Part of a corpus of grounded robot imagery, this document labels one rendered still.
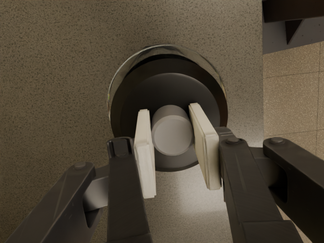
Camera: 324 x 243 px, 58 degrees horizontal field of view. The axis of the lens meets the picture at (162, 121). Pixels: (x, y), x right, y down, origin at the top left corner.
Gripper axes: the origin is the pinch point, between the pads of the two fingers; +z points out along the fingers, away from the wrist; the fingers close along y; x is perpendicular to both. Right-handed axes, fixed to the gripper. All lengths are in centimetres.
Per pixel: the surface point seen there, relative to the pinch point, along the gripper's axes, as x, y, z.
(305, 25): 2, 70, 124
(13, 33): 9.1, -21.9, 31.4
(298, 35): -2, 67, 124
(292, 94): -30, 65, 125
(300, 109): -39, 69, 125
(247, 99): -5.8, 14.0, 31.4
